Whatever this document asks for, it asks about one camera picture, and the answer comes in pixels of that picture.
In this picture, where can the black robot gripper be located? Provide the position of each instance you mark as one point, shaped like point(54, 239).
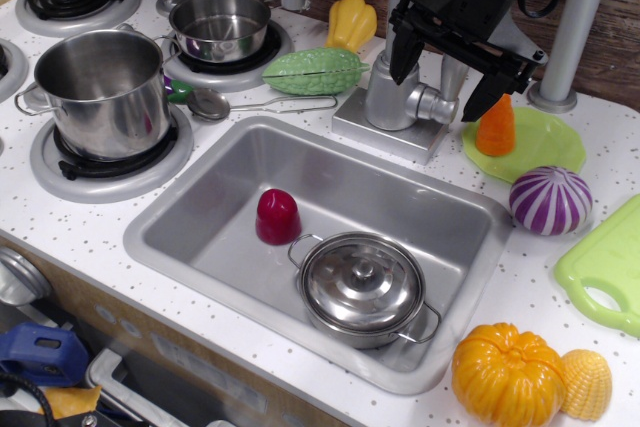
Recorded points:
point(479, 33)

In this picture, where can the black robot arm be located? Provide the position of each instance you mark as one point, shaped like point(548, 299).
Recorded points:
point(478, 33)

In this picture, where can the silver faucet lever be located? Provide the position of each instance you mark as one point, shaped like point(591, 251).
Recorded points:
point(453, 76)

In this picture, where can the orange toy carrot piece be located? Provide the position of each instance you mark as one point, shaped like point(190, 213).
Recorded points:
point(496, 134)

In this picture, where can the yellow toy bell pepper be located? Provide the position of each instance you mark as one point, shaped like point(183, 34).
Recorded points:
point(352, 23)

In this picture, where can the light green toy plate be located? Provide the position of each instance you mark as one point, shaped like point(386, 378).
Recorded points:
point(542, 139)

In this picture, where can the green toy bitter gourd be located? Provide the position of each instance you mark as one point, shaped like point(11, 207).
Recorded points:
point(319, 71)

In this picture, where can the purple striped toy onion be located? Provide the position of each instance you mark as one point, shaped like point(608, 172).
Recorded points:
point(550, 201)

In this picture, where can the red toy pepper piece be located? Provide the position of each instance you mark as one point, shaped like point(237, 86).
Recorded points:
point(278, 220)

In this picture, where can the small steel pot on burner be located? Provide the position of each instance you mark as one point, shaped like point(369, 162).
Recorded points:
point(218, 31)

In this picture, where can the back right stove burner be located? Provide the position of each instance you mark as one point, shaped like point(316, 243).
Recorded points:
point(226, 77)

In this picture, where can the lidded steel pot in sink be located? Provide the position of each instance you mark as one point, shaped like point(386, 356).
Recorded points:
point(363, 289)

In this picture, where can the small steel strainer spoon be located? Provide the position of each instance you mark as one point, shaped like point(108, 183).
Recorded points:
point(211, 105)

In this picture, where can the green toy cutting board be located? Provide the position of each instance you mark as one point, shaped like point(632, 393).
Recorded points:
point(600, 274)

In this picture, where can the purple toy eggplant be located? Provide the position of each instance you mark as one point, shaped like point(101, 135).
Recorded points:
point(177, 91)

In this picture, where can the grey toy sink basin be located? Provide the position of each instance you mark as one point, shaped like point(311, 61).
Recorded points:
point(236, 225)

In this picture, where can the orange toy pumpkin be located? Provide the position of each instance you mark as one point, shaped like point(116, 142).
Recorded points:
point(504, 377)

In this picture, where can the large steel pot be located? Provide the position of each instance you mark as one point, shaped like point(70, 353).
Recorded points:
point(106, 92)

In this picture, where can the yellow toy corn piece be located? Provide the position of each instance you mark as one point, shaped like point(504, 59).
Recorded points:
point(588, 382)

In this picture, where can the front stove burner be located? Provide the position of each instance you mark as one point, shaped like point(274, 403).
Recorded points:
point(73, 178)

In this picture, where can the back left stove burner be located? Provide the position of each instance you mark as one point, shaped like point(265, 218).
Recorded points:
point(64, 18)

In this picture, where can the left edge stove burner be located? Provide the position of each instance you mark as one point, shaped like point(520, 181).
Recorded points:
point(14, 69)

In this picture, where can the silver stove knob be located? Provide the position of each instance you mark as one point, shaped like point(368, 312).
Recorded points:
point(21, 282)

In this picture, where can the yellow cloth piece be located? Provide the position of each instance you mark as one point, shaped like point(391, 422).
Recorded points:
point(70, 401)

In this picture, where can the grey vertical post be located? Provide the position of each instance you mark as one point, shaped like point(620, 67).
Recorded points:
point(554, 93)

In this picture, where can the blue clamp handle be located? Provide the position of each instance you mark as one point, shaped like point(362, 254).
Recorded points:
point(47, 356)

